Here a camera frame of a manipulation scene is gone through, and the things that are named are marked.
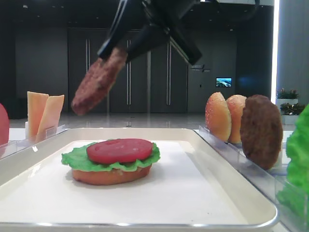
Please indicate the clear acrylic rack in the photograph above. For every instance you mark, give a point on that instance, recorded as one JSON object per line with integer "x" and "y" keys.
{"x": 269, "y": 183}
{"x": 17, "y": 145}

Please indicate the dark triple door panels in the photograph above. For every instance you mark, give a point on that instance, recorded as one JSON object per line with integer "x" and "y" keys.
{"x": 155, "y": 82}

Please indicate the green lettuce leaf on bun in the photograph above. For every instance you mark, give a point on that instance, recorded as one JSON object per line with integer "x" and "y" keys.
{"x": 77, "y": 159}

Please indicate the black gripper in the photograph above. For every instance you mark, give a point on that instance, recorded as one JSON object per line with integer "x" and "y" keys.
{"x": 163, "y": 25}

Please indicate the orange cheese slice right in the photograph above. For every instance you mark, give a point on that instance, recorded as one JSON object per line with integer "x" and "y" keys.
{"x": 50, "y": 118}

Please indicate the green lettuce in rack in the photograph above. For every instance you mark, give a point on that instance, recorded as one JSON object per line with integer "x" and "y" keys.
{"x": 297, "y": 154}

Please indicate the orange cheese slice left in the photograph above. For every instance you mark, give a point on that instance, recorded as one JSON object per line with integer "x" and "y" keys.
{"x": 36, "y": 106}

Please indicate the orange cheese slice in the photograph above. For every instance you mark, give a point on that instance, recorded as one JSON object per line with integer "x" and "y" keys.
{"x": 50, "y": 118}
{"x": 36, "y": 106}

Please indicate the white rectangular tray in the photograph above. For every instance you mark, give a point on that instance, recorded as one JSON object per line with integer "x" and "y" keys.
{"x": 191, "y": 189}

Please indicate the small wall display screen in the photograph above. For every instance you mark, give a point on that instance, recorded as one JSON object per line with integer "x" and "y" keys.
{"x": 223, "y": 82}

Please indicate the sesame bun top left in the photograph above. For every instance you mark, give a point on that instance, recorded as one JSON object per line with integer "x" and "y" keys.
{"x": 218, "y": 117}

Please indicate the red tomato slice in rack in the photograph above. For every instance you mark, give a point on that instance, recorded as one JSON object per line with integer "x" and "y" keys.
{"x": 4, "y": 126}

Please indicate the potted plant upper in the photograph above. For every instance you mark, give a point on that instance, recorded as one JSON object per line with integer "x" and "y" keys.
{"x": 284, "y": 94}

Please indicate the bun half behind patties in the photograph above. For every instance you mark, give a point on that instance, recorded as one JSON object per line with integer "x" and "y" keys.
{"x": 235, "y": 105}

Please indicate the potted plant lower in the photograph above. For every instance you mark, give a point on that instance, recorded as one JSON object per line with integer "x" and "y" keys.
{"x": 292, "y": 109}

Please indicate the clear acrylic rack right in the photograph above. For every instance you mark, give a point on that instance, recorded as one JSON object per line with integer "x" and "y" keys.
{"x": 269, "y": 183}

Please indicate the red tomato slice on burger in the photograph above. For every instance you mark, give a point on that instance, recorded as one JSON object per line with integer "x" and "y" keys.
{"x": 119, "y": 150}

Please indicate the bottom bun half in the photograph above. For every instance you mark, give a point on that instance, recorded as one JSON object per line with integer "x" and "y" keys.
{"x": 113, "y": 177}

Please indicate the clear acrylic rack left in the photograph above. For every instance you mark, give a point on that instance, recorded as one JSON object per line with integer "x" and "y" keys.
{"x": 17, "y": 145}

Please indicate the potted plant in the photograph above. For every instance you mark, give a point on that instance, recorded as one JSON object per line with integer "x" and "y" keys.
{"x": 292, "y": 109}
{"x": 284, "y": 94}

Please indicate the brown meat patty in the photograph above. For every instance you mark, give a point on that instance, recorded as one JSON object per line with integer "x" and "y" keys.
{"x": 261, "y": 131}
{"x": 98, "y": 81}

